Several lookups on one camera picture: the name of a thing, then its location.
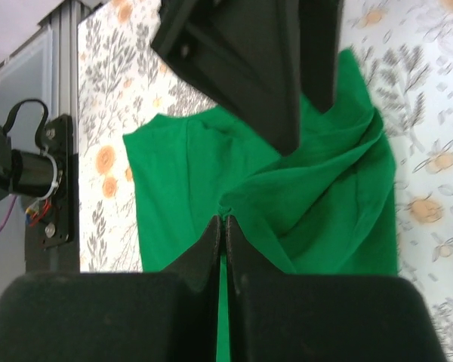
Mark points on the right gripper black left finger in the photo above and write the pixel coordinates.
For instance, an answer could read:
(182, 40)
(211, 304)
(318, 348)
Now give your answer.
(170, 315)

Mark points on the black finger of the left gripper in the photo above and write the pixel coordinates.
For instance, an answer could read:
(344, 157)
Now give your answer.
(244, 55)
(320, 28)

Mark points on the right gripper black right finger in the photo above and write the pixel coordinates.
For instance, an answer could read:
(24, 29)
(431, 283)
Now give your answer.
(276, 316)

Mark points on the green t shirt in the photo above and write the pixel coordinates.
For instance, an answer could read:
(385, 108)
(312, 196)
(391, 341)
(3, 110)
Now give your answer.
(326, 209)

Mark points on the floral table mat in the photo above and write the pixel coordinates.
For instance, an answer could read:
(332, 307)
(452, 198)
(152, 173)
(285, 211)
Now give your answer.
(405, 52)

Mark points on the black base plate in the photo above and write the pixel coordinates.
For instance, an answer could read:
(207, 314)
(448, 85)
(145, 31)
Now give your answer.
(52, 229)

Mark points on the aluminium frame rail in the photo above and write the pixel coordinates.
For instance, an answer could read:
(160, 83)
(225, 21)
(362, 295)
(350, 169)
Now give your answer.
(46, 64)

